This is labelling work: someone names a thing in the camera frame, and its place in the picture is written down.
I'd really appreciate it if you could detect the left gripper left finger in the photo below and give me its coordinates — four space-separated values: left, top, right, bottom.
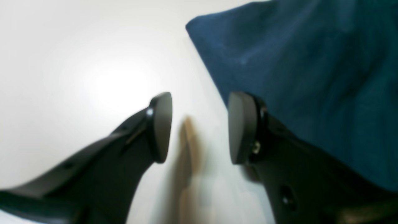
1 92 173 224

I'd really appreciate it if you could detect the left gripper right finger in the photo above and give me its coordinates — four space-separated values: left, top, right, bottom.
228 91 398 224

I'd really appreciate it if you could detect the dark blue T-shirt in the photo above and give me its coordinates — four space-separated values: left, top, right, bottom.
185 0 398 192

